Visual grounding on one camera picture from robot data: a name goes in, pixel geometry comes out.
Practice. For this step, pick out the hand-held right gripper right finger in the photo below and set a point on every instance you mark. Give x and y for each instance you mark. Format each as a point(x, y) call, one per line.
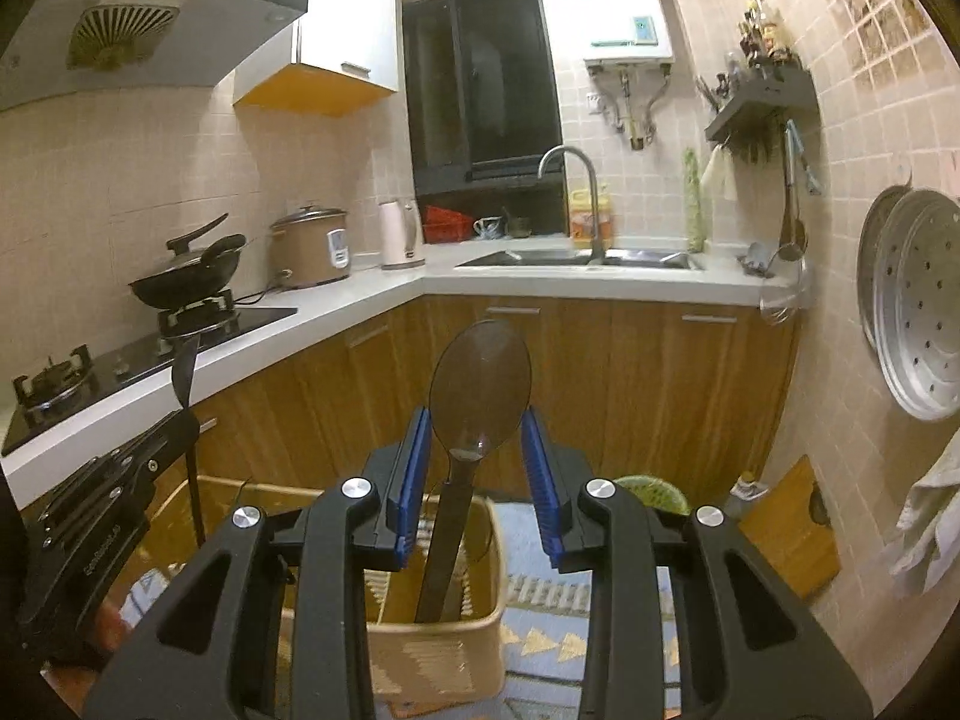
point(538, 487)

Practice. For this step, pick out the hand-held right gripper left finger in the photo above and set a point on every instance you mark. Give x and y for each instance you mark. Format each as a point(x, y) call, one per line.
point(415, 472)

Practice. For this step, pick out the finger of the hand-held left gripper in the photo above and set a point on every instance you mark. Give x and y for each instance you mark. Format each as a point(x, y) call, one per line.
point(150, 454)

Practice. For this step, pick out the black spatula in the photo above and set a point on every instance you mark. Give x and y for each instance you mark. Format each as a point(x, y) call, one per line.
point(185, 382)

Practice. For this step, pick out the translucent brown serving spoon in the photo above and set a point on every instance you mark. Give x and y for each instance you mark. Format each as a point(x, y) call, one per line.
point(480, 382)

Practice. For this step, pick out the beige plastic utensil basket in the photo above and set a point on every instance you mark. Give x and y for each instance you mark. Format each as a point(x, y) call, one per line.
point(450, 652)

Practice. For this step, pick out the hanging ladle and utensils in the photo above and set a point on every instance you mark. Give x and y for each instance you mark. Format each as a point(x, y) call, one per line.
point(804, 161)

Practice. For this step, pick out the black gas stove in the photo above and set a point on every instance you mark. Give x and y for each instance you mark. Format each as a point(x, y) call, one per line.
point(112, 375)

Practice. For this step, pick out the green round object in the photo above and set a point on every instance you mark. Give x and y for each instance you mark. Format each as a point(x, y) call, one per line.
point(652, 491)

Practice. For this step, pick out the blue patterned tablecloth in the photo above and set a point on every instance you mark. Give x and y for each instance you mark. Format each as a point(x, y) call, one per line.
point(540, 615)

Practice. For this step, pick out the wooden base cabinets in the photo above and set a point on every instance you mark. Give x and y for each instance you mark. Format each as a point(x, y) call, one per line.
point(637, 375)

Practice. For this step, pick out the black wok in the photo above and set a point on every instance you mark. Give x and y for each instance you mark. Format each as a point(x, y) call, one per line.
point(180, 289)

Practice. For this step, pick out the steel sink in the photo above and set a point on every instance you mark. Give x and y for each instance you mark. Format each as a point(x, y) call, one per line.
point(540, 259)

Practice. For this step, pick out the white electric kettle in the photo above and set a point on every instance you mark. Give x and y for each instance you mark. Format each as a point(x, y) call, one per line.
point(397, 232)

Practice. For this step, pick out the brown rice cooker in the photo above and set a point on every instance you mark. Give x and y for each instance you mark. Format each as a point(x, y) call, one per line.
point(307, 247)

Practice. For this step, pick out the red plastic basket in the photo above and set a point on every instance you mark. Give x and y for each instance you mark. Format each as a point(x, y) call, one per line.
point(446, 225)

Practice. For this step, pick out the wooden cutting board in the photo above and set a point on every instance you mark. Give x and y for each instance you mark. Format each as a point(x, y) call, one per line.
point(787, 532)

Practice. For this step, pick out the white patterned cup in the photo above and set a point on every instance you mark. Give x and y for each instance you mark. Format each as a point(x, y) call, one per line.
point(487, 227)

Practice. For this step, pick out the yellow detergent bottle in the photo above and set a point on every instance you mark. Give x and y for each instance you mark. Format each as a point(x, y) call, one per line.
point(583, 217)

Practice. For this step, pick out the chrome faucet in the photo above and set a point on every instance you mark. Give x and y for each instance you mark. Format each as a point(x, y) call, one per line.
point(592, 187)

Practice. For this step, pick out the green bottle brush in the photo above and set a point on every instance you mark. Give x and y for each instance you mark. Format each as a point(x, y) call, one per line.
point(694, 202)

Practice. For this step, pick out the white hanging cloth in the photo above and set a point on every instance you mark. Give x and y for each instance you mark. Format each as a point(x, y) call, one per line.
point(721, 174)

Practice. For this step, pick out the hanging metal ladle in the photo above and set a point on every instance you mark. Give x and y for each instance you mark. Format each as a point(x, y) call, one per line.
point(787, 217)

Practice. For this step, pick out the white towel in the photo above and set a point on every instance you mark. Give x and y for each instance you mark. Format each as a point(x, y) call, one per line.
point(926, 525)

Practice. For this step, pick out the round metal steamer tray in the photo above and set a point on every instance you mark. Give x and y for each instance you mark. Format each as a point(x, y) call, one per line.
point(870, 270)
point(926, 315)

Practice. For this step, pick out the dark window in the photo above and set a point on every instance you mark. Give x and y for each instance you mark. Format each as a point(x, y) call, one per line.
point(480, 75)

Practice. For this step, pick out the chopstick holder with chopsticks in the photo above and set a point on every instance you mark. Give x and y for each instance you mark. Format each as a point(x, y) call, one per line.
point(712, 90)

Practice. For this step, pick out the grey range hood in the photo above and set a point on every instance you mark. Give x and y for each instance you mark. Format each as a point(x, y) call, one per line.
point(150, 15)

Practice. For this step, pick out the white water heater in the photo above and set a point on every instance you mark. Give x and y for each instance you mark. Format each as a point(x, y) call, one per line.
point(607, 0)

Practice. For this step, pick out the row of condiment bottles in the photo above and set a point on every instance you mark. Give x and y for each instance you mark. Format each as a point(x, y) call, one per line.
point(765, 34)

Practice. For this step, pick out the white wall socket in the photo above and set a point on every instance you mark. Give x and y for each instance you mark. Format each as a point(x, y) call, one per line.
point(595, 102)

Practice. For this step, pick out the grey wall shelf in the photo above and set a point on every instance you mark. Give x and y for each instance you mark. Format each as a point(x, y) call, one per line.
point(765, 101)

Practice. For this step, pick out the white wall cabinet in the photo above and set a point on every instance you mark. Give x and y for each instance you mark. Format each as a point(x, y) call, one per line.
point(345, 15)

